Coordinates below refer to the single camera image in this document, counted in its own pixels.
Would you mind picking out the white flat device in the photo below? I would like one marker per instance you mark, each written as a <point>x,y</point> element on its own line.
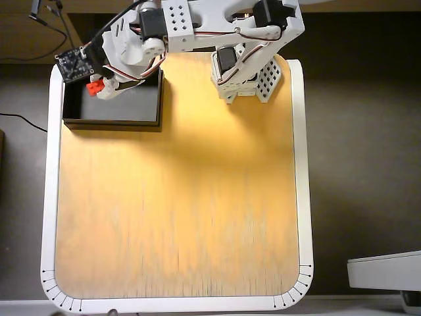
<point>385,273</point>

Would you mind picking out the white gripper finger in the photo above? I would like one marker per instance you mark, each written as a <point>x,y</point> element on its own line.
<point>110,89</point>
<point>98,78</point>

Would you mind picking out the black wrist camera board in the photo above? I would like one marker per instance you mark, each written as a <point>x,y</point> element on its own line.
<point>74,66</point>

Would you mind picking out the white table rim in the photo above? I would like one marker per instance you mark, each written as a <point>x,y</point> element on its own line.
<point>51,197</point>

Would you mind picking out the grey curved stand base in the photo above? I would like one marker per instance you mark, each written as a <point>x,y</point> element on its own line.
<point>411,303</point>

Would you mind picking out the wooden desk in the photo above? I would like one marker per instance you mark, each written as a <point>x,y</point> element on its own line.
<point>19,33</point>

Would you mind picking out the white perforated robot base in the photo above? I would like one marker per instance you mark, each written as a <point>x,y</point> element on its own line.
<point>269,79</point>

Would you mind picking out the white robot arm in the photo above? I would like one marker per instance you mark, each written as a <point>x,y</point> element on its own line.
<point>213,33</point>

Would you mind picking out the red lego block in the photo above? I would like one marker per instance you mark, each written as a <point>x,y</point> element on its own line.
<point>93,88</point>

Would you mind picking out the black rectangular bin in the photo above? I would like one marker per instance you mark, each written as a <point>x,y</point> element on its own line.
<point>125,105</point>

